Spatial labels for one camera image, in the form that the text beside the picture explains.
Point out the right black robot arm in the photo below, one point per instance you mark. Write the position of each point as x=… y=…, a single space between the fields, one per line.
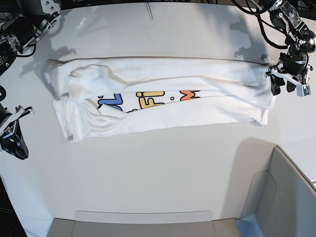
x=18 y=38

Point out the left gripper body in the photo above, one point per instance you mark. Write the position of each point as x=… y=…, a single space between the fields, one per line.
x=291 y=66

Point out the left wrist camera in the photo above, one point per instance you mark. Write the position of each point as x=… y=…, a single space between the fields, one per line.
x=303 y=90

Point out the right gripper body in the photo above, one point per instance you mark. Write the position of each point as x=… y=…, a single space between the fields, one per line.
x=9 y=122

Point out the grey plastic bin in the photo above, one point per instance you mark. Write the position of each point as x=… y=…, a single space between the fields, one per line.
x=281 y=202

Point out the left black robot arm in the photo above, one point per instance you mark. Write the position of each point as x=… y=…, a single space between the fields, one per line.
x=283 y=17

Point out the white printed t-shirt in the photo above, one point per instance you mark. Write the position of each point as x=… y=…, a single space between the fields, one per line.
x=102 y=97

